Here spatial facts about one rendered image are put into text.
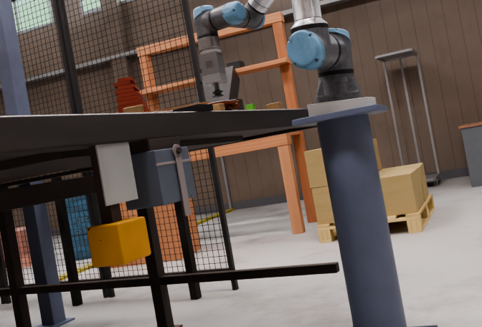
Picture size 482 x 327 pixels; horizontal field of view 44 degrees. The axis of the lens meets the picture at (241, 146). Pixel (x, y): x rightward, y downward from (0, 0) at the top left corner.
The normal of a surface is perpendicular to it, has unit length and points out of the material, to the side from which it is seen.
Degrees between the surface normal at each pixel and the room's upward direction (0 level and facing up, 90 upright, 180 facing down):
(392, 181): 90
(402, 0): 90
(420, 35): 90
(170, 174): 90
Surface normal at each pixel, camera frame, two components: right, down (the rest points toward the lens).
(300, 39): -0.57, 0.22
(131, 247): 0.87, -0.16
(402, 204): -0.38, 0.05
